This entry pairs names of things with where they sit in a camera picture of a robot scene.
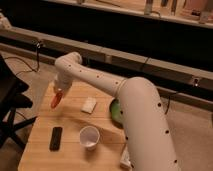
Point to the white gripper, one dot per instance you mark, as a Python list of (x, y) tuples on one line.
[(61, 85)]

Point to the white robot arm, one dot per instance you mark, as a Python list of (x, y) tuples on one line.
[(149, 140)]

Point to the white sponge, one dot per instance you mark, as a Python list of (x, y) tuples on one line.
[(89, 105)]

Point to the black office chair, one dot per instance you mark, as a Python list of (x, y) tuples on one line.
[(12, 97)]

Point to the black remote control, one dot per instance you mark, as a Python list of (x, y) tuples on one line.
[(55, 139)]

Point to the green bowl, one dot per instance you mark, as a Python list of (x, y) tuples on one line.
[(114, 109)]

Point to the white plastic cup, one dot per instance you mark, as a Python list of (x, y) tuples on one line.
[(89, 137)]

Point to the white remote control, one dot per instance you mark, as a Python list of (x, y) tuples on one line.
[(124, 160)]

